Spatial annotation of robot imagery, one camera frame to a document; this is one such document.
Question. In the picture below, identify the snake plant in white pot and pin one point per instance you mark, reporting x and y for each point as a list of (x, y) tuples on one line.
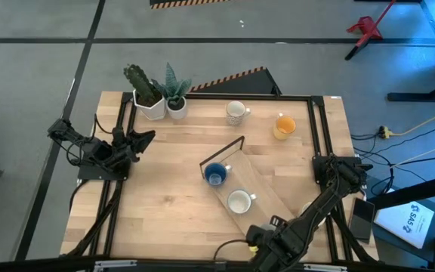
[(176, 111)]

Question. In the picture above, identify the white box with blue logo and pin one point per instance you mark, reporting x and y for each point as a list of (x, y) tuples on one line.
[(406, 223)]

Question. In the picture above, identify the black metal beam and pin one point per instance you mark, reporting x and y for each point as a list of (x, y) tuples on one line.
[(410, 193)]

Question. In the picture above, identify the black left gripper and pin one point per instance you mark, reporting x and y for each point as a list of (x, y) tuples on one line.
[(123, 151)]

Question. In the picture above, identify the black hazard striped strip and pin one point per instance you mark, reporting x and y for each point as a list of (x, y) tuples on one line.
[(172, 3)]

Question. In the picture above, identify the grey diamond pattern mug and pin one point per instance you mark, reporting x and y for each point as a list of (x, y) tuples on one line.
[(235, 109)]

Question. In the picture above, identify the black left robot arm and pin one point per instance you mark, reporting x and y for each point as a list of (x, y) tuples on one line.
[(96, 151)]

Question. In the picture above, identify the black smartphone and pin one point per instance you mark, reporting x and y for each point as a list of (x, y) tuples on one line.
[(361, 221)]

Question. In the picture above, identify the wooden shelf rack black frame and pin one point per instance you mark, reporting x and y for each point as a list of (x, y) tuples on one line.
[(255, 181)]

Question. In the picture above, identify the red floor stand with pole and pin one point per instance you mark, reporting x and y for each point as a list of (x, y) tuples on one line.
[(368, 28)]

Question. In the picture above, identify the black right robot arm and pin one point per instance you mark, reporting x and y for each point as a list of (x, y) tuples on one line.
[(323, 200)]

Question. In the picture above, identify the yellow power plug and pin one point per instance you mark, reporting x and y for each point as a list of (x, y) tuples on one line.
[(384, 132)]

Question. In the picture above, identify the black frame crossbar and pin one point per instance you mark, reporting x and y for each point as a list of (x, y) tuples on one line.
[(32, 264)]

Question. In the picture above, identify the pale green lattice pattern mug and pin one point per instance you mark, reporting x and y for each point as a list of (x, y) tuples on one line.
[(239, 201)]

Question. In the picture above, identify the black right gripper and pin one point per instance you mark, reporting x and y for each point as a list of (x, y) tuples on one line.
[(268, 245)]

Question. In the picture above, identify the blue mug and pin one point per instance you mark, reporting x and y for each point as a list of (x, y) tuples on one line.
[(215, 174)]

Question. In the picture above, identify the black aluminium table frame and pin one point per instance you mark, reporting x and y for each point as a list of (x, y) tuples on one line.
[(259, 97)]

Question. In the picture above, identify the cactus in white hexagonal pot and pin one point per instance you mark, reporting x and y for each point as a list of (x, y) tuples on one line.
[(153, 111)]

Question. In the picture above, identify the black ramp with hazard stripes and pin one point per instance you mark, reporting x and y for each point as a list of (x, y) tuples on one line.
[(247, 85)]

